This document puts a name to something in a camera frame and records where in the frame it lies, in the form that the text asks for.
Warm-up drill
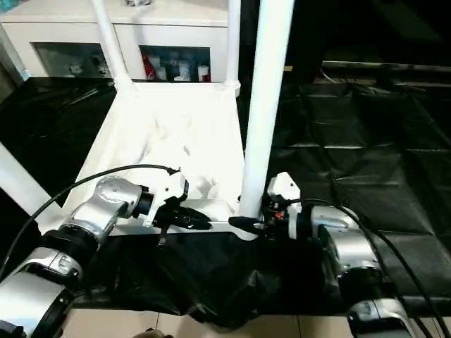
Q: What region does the black left robot foot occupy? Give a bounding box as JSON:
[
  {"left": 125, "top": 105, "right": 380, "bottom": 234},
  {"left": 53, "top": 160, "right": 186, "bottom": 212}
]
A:
[{"left": 135, "top": 327, "right": 167, "bottom": 338}]

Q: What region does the black work mat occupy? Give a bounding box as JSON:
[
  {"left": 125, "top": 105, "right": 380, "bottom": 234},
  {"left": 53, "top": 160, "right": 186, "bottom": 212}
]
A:
[{"left": 0, "top": 75, "right": 451, "bottom": 328}]

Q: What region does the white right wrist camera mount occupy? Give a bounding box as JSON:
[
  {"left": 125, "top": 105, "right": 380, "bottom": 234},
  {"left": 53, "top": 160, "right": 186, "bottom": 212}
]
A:
[{"left": 266, "top": 170, "right": 304, "bottom": 241}]

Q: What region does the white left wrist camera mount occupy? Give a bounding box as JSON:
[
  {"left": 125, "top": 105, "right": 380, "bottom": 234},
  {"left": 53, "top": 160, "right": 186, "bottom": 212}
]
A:
[{"left": 142, "top": 170, "right": 190, "bottom": 229}]

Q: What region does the white plastic table top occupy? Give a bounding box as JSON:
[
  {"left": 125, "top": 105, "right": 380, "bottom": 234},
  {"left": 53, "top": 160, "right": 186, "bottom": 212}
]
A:
[{"left": 37, "top": 78, "right": 261, "bottom": 243}]

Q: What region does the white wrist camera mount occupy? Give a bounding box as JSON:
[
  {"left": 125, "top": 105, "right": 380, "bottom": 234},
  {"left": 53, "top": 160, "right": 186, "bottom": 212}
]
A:
[
  {"left": 266, "top": 170, "right": 304, "bottom": 241},
  {"left": 142, "top": 170, "right": 190, "bottom": 229}
]

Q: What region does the white glass-door cabinet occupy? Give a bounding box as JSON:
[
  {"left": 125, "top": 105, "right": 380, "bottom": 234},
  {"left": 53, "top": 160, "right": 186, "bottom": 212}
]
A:
[{"left": 0, "top": 0, "right": 230, "bottom": 84}]

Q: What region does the black furniture unit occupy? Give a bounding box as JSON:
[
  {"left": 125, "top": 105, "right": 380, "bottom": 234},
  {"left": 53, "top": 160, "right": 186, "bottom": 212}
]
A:
[{"left": 239, "top": 0, "right": 451, "bottom": 85}]

